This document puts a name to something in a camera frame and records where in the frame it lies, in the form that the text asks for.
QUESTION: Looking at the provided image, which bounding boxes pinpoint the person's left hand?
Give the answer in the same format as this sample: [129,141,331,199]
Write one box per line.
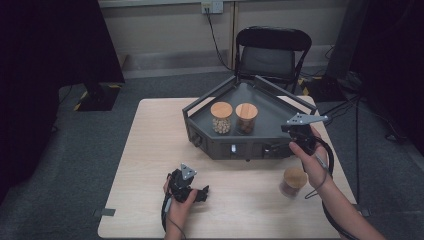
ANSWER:
[162,176,200,235]

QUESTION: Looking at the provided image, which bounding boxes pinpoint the person's right hand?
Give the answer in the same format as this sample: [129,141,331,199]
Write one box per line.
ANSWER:
[288,125,335,192]

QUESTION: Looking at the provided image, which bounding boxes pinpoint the dark curtain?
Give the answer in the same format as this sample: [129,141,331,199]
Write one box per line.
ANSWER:
[0,0,126,205]
[349,0,424,158]

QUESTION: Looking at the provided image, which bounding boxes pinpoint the grey upright panel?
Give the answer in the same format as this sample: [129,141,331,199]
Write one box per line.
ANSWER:
[324,0,372,80]

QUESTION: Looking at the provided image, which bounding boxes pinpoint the black power cable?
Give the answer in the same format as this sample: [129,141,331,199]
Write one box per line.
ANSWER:
[204,7,236,72]

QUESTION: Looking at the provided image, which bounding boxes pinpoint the black folding chair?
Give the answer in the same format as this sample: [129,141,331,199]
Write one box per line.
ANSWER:
[234,25,313,95]

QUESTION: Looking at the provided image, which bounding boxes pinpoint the grey tape piece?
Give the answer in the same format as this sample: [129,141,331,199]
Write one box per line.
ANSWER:
[354,204,372,218]
[93,207,117,218]

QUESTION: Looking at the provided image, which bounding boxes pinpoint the glass jar with brown nuts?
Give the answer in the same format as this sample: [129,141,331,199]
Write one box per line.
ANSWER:
[234,102,260,136]

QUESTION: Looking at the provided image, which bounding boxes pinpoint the left hand-held gripper cable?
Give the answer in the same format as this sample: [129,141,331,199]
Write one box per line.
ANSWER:
[160,193,188,240]

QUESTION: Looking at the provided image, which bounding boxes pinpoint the black stand base, yellow stripes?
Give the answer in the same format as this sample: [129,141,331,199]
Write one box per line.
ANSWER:
[300,74,348,103]
[72,81,123,112]

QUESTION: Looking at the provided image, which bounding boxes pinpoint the right hand-held gripper cable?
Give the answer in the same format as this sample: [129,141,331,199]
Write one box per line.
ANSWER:
[304,135,362,240]

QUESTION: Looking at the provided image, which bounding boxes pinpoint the glass jar with pale nuts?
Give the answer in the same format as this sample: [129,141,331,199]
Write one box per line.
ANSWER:
[209,101,234,136]

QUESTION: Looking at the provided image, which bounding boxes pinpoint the white wall socket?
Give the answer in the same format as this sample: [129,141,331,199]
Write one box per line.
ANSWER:
[200,0,225,15]

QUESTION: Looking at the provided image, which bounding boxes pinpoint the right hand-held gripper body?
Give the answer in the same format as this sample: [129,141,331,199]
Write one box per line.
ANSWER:
[280,112,330,156]

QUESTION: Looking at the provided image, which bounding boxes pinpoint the hand-held gripper cable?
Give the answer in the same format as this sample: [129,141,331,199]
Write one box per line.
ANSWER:
[304,135,362,240]
[160,193,188,240]

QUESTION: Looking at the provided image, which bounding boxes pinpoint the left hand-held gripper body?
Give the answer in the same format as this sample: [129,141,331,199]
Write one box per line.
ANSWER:
[167,162,198,204]

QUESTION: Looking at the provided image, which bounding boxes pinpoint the glass jar with red-brown contents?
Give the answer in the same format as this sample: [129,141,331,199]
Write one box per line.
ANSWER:
[278,166,309,199]

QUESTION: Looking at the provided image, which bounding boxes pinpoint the grey corner rack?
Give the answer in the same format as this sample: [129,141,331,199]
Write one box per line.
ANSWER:
[182,74,318,161]

